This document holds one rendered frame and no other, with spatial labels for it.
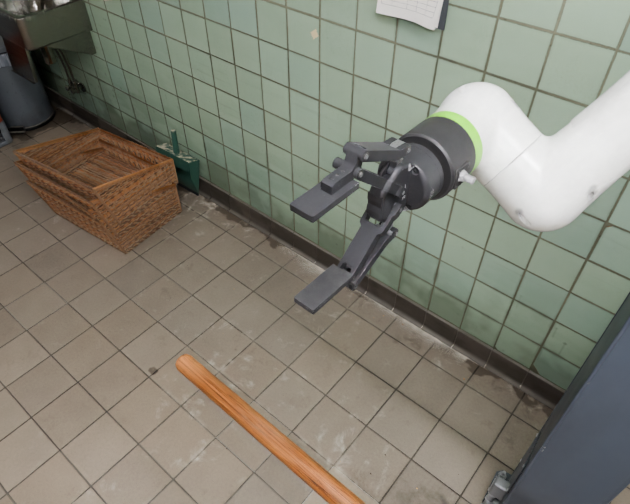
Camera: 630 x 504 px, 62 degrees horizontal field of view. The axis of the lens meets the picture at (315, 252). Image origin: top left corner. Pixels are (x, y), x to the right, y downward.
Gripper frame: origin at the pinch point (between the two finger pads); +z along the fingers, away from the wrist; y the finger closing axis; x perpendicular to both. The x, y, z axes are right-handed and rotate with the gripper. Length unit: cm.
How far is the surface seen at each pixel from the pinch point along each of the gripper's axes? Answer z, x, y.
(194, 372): 7.4, 17.3, 31.0
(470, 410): -87, -4, 149
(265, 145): -109, 125, 95
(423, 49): -110, 53, 30
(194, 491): 3, 52, 148
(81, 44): -99, 254, 82
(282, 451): 7.6, -1.5, 30.7
